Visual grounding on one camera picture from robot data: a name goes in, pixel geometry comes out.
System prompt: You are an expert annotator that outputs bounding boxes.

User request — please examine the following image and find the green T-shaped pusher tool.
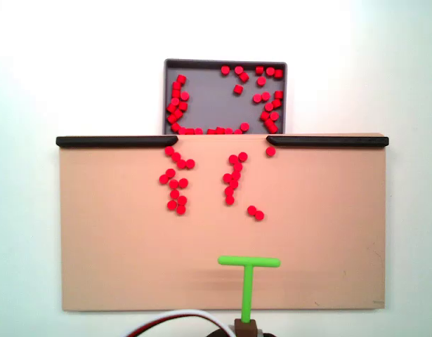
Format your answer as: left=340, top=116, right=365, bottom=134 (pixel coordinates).
left=217, top=255, right=282, bottom=323

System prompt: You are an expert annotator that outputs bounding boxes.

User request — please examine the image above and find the tan rectangular board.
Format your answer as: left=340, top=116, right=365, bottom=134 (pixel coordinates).
left=57, top=132, right=390, bottom=312

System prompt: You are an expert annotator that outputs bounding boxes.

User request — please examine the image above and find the grey rectangular tray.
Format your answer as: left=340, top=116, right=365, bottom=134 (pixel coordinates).
left=162, top=58, right=289, bottom=136

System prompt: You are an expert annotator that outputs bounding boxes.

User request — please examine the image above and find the red white black cable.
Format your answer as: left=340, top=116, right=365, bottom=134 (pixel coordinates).
left=126, top=308, right=237, bottom=337

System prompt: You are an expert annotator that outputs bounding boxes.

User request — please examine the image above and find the black edge rail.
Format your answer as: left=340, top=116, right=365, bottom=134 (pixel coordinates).
left=55, top=136, right=179, bottom=148
left=266, top=135, right=390, bottom=149

